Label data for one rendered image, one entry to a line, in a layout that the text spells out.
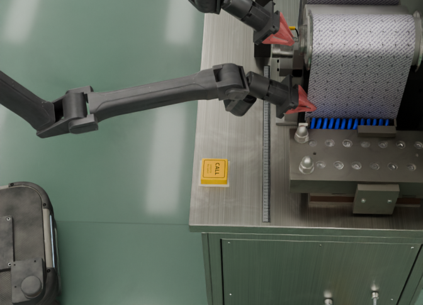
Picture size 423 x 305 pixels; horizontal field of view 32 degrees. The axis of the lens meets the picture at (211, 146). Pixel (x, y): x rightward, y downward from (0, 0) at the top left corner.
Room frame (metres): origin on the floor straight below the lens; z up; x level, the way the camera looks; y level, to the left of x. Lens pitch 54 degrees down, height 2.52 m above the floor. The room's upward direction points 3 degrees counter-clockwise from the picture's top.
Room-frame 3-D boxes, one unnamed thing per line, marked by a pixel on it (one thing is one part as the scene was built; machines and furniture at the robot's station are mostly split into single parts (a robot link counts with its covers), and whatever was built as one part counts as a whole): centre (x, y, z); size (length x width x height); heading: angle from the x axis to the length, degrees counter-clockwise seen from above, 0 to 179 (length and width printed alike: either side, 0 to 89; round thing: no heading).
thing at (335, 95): (1.17, -0.37, 1.11); 0.23 x 0.01 x 0.18; 85
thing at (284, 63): (1.28, -0.21, 1.05); 0.06 x 0.05 x 0.31; 85
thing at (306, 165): (1.01, -0.23, 1.05); 0.04 x 0.04 x 0.04
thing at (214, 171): (1.10, 0.00, 0.91); 0.07 x 0.07 x 0.02; 85
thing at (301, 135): (1.11, -0.23, 1.05); 0.04 x 0.04 x 0.04
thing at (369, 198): (0.95, -0.40, 0.96); 0.10 x 0.03 x 0.11; 85
